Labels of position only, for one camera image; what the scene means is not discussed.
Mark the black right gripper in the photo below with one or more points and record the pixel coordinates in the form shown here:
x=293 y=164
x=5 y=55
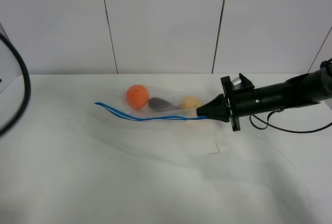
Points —
x=216 y=109

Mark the clear zip bag blue seal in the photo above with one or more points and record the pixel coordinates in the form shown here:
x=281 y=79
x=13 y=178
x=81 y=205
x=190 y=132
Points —
x=112 y=109

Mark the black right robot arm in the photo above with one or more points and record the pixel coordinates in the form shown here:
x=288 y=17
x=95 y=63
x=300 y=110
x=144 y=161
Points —
x=300 y=91

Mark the yellow fruit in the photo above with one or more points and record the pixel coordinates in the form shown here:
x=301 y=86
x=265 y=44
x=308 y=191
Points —
x=190 y=102

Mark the dark purple fruit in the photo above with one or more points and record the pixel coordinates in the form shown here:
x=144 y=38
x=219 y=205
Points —
x=159 y=104

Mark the orange fruit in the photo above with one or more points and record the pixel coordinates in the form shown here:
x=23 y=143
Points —
x=137 y=96

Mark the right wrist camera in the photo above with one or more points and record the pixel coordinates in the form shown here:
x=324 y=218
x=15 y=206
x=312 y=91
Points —
x=236 y=83

